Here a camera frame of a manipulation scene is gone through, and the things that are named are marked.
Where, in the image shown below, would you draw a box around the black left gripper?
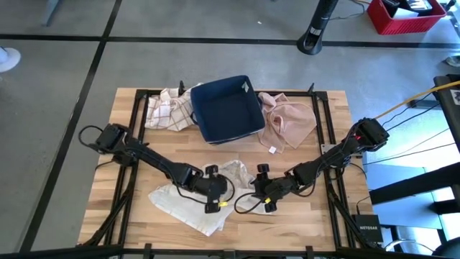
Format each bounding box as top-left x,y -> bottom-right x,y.
188,164 -> 230,214

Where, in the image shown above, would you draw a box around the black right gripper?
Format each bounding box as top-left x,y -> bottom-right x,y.
252,163 -> 301,214

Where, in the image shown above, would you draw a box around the white towel grey checks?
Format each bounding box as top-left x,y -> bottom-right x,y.
147,158 -> 279,238

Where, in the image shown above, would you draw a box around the pink beige towel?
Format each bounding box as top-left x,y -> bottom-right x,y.
256,91 -> 318,155

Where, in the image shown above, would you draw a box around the navy fabric basket white label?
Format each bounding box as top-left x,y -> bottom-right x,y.
189,74 -> 267,146

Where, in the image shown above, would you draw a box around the white towel red-brown checks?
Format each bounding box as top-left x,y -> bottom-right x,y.
144,83 -> 203,132

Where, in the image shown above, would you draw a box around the black furniture beams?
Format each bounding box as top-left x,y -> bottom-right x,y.
369,161 -> 460,217

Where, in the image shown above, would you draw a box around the black tower stand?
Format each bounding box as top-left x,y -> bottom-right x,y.
296,0 -> 340,56

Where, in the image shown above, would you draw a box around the black round stool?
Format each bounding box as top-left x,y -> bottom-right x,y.
431,237 -> 460,259

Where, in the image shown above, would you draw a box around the black side desk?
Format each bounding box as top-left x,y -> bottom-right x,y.
432,73 -> 460,153

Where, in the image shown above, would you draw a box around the red plastic crate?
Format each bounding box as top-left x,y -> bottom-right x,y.
366,0 -> 449,36

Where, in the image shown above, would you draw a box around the white box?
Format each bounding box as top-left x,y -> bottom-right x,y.
392,6 -> 420,20

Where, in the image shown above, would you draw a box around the black device in crate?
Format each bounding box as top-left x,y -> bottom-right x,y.
382,0 -> 433,15

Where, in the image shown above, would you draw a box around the white round floor base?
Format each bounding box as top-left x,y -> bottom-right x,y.
0,45 -> 22,74

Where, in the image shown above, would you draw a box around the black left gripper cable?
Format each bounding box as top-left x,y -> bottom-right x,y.
174,173 -> 237,206

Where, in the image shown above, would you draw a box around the black metal table frame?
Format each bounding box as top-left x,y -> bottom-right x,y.
0,80 -> 396,259

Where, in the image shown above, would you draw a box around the black Netgear network switch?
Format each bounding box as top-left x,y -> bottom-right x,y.
351,214 -> 385,244

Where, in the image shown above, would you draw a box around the white cable loop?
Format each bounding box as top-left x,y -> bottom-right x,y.
384,238 -> 436,253

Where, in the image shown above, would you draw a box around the thin beige floor cable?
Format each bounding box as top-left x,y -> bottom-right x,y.
403,127 -> 451,155
362,142 -> 457,166

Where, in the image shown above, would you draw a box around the yellow cable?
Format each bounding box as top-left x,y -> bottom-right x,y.
373,80 -> 460,122

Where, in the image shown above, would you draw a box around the thin black floor cable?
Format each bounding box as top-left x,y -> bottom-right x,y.
386,103 -> 442,131
380,92 -> 434,126

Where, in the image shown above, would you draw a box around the grey metal post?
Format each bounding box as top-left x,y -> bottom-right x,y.
41,0 -> 62,27

